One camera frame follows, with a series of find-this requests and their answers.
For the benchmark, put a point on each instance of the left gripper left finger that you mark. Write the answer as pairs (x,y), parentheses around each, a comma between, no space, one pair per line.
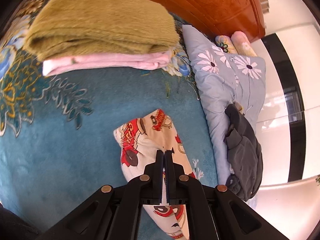
(112,212)

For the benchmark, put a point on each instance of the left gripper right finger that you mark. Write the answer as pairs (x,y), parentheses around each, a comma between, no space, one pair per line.
(214,212)

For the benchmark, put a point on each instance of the cream car print pants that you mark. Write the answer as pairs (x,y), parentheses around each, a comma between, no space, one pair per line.
(140,139)

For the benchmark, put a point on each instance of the dark grey fleece jacket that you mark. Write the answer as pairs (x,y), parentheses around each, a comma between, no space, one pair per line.
(244,155)

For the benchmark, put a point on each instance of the teal floral bed blanket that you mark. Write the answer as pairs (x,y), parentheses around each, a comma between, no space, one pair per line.
(57,143)

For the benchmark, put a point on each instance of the light blue daisy quilt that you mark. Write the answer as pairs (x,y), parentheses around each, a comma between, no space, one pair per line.
(223,79)

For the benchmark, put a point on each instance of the folded pink garment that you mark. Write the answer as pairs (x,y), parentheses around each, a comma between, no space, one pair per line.
(102,60)

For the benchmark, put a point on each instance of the pink floral pillow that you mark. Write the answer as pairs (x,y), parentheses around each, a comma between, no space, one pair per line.
(242,44)

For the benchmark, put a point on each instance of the pale floral pillow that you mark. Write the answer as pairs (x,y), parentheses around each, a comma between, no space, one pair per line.
(225,43)

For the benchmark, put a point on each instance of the folded olive green sweater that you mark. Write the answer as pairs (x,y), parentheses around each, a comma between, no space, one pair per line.
(81,27)

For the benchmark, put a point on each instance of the orange wooden headboard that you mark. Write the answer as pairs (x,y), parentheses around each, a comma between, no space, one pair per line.
(220,17)

